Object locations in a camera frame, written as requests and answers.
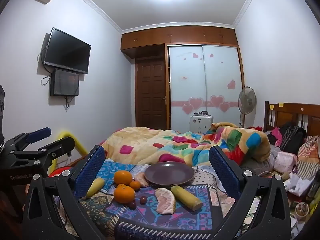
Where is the medium orange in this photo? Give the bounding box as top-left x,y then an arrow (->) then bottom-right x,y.
114,184 -> 136,204

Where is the pink clothing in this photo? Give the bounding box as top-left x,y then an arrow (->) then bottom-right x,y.
271,127 -> 283,147

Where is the pink patterned pouch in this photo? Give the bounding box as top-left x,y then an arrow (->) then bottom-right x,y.
274,151 -> 297,173

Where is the brown wooden door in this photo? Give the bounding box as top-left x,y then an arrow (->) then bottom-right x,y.
135,57 -> 167,130

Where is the colourful patch blanket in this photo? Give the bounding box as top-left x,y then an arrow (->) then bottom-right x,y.
104,122 -> 271,167

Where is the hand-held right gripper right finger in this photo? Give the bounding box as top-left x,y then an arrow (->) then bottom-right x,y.
209,145 -> 292,240

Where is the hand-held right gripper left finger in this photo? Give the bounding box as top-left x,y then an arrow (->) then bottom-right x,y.
22,144 -> 110,240

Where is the standing fan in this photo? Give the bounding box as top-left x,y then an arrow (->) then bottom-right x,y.
237,87 -> 257,128

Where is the small black wall monitor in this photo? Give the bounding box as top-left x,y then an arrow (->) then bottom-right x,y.
50,69 -> 80,97

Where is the white plastic bag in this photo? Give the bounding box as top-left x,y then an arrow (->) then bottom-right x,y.
287,172 -> 313,195

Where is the yellow banana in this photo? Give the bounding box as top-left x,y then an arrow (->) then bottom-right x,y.
86,177 -> 105,198
170,185 -> 203,210

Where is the red round object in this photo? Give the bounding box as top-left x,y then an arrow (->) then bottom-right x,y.
49,166 -> 73,178

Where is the wooden overhead cabinet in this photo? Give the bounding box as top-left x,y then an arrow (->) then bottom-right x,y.
121,25 -> 238,58

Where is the frosted sliding wardrobe door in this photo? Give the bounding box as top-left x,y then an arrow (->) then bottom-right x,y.
202,45 -> 243,128
168,45 -> 208,130

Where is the black bag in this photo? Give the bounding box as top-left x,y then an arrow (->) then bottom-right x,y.
280,122 -> 307,154

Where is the large orange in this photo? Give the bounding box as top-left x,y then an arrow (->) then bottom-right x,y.
114,170 -> 133,186

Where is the dark purple plate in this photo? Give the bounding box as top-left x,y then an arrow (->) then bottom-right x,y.
144,162 -> 195,185

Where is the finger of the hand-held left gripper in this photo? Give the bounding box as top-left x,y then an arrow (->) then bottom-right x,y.
5,127 -> 52,153
15,136 -> 76,170

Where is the round glass jar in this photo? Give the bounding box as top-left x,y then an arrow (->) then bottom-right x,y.
296,202 -> 310,218

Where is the peeled pomelo segment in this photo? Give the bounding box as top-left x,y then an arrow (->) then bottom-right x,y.
134,172 -> 150,188
154,188 -> 176,215

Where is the wooden bed headboard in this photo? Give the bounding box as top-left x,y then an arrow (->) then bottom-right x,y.
264,101 -> 320,137

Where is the white box appliance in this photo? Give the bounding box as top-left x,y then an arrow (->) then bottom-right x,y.
189,110 -> 213,133

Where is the black wall television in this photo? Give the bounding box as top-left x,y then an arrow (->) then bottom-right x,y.
43,27 -> 91,74

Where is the striped cloth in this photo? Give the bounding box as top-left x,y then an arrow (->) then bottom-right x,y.
296,135 -> 320,180

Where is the patterned patchwork bedsheet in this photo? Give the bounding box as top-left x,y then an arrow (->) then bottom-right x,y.
54,155 -> 250,240

